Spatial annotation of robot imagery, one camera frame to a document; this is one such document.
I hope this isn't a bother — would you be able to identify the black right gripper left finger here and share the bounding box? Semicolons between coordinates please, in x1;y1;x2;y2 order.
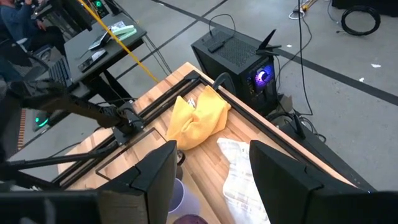
96;139;178;224

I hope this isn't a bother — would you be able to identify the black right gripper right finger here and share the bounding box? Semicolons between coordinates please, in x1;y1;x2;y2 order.
248;139;398;224

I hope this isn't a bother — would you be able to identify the lavender plastic cup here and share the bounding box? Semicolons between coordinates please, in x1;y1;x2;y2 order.
167;178;203;218

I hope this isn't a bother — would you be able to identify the dark navy mug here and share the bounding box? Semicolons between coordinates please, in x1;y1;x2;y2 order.
175;150;187;181

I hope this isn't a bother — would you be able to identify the purple faceted plastic tumbler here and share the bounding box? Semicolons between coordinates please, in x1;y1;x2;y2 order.
172;213;209;224

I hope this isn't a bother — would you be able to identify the white plaid cloth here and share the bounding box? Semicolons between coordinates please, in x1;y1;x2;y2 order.
216;138;272;224

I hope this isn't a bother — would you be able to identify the yellow cloth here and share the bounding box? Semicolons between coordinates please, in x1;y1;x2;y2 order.
165;85;233;151

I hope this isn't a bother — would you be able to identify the black smartphone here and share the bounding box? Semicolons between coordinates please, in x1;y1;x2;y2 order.
77;49;108;73

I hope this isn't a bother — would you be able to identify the black computer tower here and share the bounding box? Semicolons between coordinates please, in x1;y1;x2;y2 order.
191;26;279;116

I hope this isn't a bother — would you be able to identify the black wifi antenna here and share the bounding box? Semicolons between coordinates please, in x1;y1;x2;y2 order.
255;29;282;57

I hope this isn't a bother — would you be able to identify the small black box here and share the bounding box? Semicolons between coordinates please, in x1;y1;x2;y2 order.
207;30;234;54

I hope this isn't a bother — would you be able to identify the black desk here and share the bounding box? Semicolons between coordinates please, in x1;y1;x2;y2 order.
63;12;147;95

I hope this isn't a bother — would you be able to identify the black office chair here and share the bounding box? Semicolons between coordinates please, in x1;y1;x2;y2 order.
0;40;50;91

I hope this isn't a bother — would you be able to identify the person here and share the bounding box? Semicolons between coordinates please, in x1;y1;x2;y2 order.
0;0;67;52

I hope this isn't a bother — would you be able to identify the black rig frame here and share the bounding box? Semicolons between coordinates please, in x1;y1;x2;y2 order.
52;70;377;192

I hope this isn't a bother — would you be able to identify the yellow strap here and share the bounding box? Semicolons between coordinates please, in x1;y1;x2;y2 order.
77;0;160;83

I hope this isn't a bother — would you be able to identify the coiled black cable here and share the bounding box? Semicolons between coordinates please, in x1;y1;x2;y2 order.
341;5;382;37

